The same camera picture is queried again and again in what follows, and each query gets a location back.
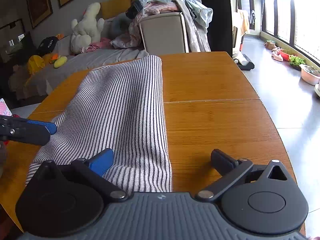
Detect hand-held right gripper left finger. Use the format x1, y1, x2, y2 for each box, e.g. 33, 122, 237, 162
34, 148, 129, 202

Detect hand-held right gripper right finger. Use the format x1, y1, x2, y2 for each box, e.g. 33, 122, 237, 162
195, 149, 288, 202

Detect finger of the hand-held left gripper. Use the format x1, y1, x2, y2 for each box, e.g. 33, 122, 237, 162
0, 124, 51, 146
0, 115, 58, 134

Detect striped knit garment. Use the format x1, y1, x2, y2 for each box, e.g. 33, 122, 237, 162
26, 55, 173, 193

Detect pink clothes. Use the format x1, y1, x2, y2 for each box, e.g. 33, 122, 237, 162
80, 37, 113, 53

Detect pile of clothes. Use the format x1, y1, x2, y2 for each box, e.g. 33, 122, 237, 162
139, 0, 213, 28

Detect pink patterned package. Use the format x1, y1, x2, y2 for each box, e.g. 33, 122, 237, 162
0, 98, 12, 117

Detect yellow-green plush toy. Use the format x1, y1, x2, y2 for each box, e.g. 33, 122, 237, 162
54, 56, 68, 68

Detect black cap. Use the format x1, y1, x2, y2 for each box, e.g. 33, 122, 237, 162
37, 36, 59, 57

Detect sofa with grey cover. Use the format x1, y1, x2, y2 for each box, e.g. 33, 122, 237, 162
9, 0, 150, 100

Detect glass display cabinet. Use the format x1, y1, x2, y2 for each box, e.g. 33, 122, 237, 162
0, 19, 38, 65

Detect black dock tray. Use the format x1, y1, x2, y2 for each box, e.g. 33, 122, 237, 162
236, 54, 255, 70

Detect white plush toy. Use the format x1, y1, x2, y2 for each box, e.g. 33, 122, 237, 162
70, 2, 105, 54

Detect white floor cleaner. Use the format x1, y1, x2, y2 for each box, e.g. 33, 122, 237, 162
232, 34, 250, 64

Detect floral patterned cloth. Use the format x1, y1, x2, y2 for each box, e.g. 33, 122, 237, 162
110, 17, 145, 49

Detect pink slippers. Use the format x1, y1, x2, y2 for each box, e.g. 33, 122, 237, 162
271, 47, 284, 62

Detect pink basin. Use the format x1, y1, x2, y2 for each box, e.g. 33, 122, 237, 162
299, 64, 320, 86

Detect red basin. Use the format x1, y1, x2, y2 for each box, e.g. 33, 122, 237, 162
279, 49, 293, 61

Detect grey neck pillow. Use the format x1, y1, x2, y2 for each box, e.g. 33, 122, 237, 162
110, 13, 133, 38

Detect tray of green plants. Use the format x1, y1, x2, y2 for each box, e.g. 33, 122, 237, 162
289, 55, 306, 71

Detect grey hanging garment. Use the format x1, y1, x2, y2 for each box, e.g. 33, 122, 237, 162
172, 0, 212, 53

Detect dark curtain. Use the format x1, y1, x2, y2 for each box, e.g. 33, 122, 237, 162
197, 0, 233, 55

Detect beige chair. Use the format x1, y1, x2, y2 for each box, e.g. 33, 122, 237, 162
139, 12, 190, 55

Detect yellow hanging towel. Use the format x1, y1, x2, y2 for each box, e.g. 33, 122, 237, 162
237, 9, 250, 37

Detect dark denim garment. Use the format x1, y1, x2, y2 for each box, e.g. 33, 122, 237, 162
125, 0, 148, 19

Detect pink garment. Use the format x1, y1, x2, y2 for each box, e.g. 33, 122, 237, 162
144, 2, 179, 15

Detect black framed window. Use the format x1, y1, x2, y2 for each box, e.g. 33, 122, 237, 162
259, 0, 320, 65

